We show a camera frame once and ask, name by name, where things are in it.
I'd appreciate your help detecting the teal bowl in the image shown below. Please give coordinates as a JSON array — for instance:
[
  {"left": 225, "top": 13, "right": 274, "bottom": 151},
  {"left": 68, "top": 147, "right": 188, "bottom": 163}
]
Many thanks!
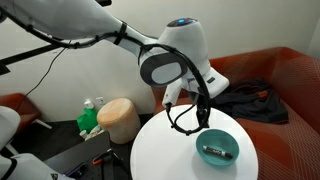
[{"left": 196, "top": 129, "right": 240, "bottom": 167}]

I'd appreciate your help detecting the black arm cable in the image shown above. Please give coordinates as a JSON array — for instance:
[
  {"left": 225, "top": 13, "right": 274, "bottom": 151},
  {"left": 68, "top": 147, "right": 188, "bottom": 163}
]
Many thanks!
[{"left": 0, "top": 9, "right": 212, "bottom": 136}]

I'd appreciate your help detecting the black perforated mounting board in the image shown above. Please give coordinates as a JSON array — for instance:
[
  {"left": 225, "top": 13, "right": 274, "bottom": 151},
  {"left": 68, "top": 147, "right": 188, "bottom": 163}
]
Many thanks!
[{"left": 64, "top": 155, "right": 112, "bottom": 180}]

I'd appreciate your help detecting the white wall outlet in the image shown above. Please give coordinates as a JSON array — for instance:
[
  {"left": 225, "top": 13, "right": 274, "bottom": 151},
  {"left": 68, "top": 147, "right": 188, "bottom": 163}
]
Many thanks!
[{"left": 96, "top": 97, "right": 105, "bottom": 106}]

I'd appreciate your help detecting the white round table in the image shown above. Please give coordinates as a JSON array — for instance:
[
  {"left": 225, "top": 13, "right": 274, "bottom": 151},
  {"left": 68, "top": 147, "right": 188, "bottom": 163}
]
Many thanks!
[{"left": 130, "top": 105, "right": 259, "bottom": 180}]

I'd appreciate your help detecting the black wall cable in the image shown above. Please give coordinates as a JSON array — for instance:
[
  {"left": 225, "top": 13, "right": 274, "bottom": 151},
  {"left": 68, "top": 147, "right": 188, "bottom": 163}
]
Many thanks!
[{"left": 23, "top": 46, "right": 68, "bottom": 98}]

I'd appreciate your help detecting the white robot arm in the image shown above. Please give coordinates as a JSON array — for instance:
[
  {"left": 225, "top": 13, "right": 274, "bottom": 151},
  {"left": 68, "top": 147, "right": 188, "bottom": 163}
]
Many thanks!
[{"left": 0, "top": 0, "right": 229, "bottom": 129}]

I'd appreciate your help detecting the black base platform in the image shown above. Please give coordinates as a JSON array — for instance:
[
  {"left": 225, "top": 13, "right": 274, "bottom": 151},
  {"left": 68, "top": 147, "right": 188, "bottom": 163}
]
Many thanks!
[{"left": 45, "top": 132, "right": 114, "bottom": 180}]

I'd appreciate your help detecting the orange striped sofa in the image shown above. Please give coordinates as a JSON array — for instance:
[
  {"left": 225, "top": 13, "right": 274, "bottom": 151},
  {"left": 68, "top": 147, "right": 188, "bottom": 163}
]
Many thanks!
[{"left": 151, "top": 46, "right": 320, "bottom": 180}]

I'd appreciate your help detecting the black marker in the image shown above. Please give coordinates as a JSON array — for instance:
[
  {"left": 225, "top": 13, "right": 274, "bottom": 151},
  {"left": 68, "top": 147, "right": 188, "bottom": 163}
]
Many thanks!
[{"left": 202, "top": 146, "right": 233, "bottom": 159}]

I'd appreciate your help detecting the black jacket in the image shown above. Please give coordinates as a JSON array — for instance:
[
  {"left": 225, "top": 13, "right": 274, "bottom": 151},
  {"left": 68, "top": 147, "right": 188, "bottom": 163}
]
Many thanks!
[{"left": 210, "top": 78, "right": 289, "bottom": 123}]

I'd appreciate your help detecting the orange chair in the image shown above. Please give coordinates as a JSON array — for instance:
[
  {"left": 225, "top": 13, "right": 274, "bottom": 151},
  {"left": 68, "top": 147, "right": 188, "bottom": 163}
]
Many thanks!
[{"left": 0, "top": 93, "right": 51, "bottom": 133}]

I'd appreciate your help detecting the left orange black clamp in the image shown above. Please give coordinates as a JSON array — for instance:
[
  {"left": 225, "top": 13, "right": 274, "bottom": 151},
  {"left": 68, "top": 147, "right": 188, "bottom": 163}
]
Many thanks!
[{"left": 92, "top": 149, "right": 113, "bottom": 165}]

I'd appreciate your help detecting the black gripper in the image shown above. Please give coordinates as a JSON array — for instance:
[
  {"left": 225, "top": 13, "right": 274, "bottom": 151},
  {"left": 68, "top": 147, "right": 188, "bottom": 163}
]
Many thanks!
[{"left": 189, "top": 92, "right": 209, "bottom": 128}]

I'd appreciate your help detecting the green spray bottle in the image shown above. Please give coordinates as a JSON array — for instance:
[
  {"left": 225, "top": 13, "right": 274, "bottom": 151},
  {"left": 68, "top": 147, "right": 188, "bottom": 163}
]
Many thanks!
[{"left": 77, "top": 100, "right": 98, "bottom": 133}]

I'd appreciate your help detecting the tan cylindrical ottoman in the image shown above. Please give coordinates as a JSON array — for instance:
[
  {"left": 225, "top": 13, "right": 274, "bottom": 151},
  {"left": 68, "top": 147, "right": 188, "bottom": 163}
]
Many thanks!
[{"left": 97, "top": 98, "right": 141, "bottom": 144}]

